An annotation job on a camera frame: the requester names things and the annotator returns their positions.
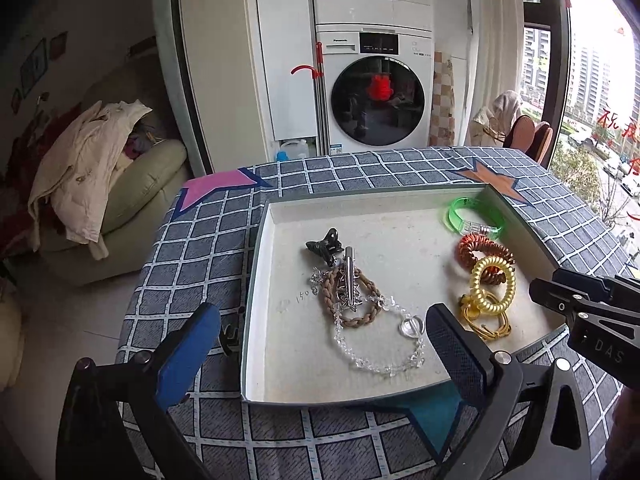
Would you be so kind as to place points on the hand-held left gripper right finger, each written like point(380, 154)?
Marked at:
point(455, 355)

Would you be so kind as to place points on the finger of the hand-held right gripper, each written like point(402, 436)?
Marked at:
point(600, 287)
point(560, 300)

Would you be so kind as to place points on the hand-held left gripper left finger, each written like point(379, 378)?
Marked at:
point(190, 352)

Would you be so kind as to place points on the grey shallow box tray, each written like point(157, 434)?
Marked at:
point(300, 360)

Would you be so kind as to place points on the silver metal hair clip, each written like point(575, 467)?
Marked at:
point(348, 280)

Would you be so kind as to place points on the person's right forearm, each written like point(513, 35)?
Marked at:
point(629, 435)

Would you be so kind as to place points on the grey checked tablecloth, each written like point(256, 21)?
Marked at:
point(200, 250)

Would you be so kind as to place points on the orange round-back chair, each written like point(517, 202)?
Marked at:
point(544, 145)
point(520, 132)

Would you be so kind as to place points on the black claw hair clip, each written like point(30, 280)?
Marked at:
point(320, 249)

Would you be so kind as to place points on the pale green armchair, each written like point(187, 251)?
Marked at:
point(145, 185)

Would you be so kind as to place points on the beige cloth on chair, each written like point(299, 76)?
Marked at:
point(505, 107)

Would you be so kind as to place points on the cream jacket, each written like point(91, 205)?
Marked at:
point(85, 170)

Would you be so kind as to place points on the clear plastic jug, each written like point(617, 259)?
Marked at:
point(292, 151)

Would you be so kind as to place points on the beige checkered panel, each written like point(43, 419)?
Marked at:
point(442, 100)

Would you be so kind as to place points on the dark red cloth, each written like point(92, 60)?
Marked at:
point(20, 185)

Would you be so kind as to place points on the white mop poles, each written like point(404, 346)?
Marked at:
point(321, 120)

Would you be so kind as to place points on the red hook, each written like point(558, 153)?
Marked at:
point(305, 68)

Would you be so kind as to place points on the white front-load washing machine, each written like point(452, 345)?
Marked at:
point(340, 60)

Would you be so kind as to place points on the tall white cabinet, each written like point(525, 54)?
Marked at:
point(285, 50)

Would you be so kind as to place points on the large wall picture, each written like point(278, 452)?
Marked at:
point(34, 66)

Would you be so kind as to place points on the small wall picture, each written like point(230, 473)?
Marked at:
point(57, 44)

